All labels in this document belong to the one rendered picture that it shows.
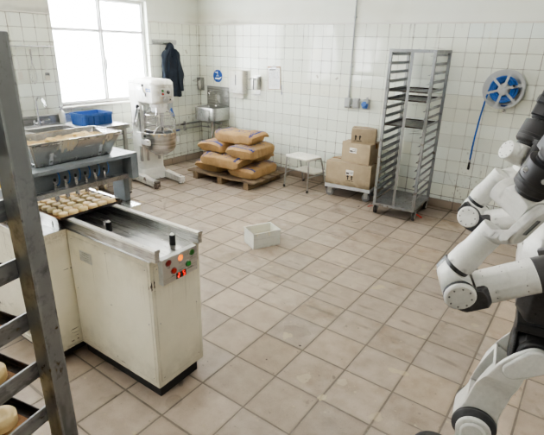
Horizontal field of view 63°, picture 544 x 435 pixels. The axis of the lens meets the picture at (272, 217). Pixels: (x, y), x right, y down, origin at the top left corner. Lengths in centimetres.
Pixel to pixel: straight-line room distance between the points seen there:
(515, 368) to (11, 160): 144
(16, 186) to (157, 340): 183
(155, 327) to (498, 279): 167
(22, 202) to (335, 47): 568
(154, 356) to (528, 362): 171
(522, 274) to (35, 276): 105
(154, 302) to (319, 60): 463
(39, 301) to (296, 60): 595
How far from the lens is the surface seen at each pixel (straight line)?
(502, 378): 166
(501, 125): 555
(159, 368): 253
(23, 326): 78
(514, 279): 125
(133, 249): 227
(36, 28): 609
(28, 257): 71
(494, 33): 554
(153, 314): 234
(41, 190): 269
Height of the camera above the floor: 181
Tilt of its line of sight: 21 degrees down
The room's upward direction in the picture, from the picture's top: 1 degrees clockwise
